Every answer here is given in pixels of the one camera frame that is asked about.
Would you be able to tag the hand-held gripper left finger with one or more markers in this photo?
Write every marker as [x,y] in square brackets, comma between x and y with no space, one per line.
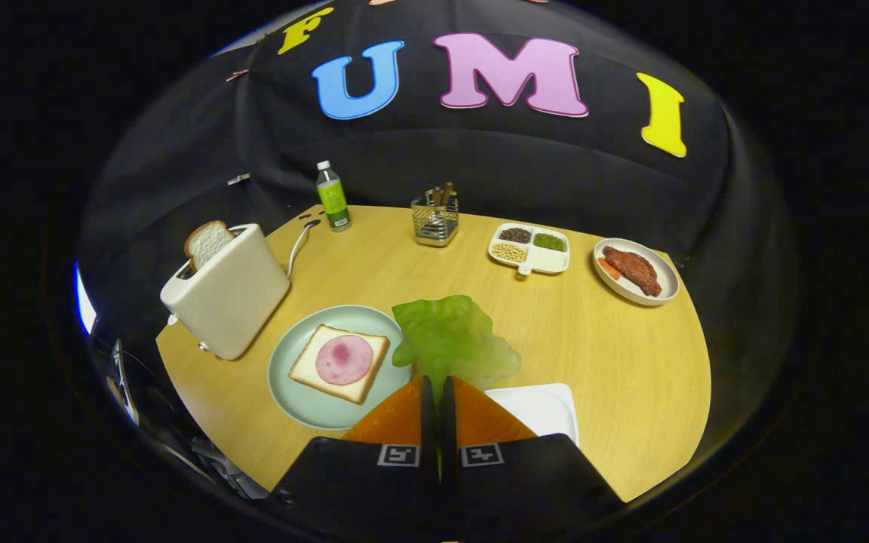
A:
[374,483]

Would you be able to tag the green lettuce leaf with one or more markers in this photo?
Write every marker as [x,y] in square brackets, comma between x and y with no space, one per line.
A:
[449,339]

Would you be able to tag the pink ham slice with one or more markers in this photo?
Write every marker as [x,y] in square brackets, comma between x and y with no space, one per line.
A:
[344,360]

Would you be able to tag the green label water bottle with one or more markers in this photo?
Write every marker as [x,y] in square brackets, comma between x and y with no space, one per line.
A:
[333,200]

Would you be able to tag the pale green round plate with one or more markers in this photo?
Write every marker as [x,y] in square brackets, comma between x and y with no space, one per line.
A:
[306,407]

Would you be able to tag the white toaster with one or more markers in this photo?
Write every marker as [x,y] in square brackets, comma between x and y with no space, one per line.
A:
[234,298]

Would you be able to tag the brown meat steak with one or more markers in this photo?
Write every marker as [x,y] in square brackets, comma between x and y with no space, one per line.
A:
[634,270]

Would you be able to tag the orange carrot piece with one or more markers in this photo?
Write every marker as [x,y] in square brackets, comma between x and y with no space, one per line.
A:
[609,269]

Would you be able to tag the white divided bean dish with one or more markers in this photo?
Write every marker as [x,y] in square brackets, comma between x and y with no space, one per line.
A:
[548,260]

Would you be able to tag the white round meat plate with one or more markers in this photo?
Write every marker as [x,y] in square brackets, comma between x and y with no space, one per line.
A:
[661,268]

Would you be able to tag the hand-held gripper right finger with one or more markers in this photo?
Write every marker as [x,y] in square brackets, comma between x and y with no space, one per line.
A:
[510,483]

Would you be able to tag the toasted bread slice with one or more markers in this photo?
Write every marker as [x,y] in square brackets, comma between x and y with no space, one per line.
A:
[208,243]

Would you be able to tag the white lit panel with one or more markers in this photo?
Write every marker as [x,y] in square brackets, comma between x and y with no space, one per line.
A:
[84,298]

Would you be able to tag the white bread slice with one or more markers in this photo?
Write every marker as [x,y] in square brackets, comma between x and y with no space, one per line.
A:
[310,369]

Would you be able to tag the white square plate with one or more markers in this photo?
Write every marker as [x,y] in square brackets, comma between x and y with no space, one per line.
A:
[540,411]

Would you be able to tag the black backdrop cloth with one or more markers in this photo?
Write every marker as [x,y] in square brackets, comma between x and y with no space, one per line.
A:
[555,166]

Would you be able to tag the white tag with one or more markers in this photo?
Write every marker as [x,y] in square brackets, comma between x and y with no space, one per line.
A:
[238,179]

